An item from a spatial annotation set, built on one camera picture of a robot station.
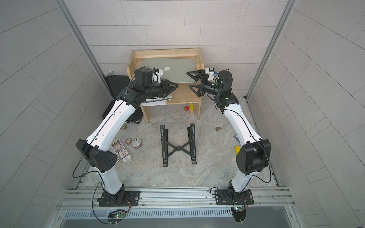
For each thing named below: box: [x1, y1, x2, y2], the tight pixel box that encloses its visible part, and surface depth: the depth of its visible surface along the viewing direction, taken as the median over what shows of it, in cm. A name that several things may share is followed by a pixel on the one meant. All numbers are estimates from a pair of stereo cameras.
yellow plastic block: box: [234, 145, 241, 155], surface depth 90 cm
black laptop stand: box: [159, 123, 197, 168], surface depth 85 cm
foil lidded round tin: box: [131, 137, 143, 150], surface depth 91 cm
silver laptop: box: [141, 57, 196, 84], surface depth 79 cm
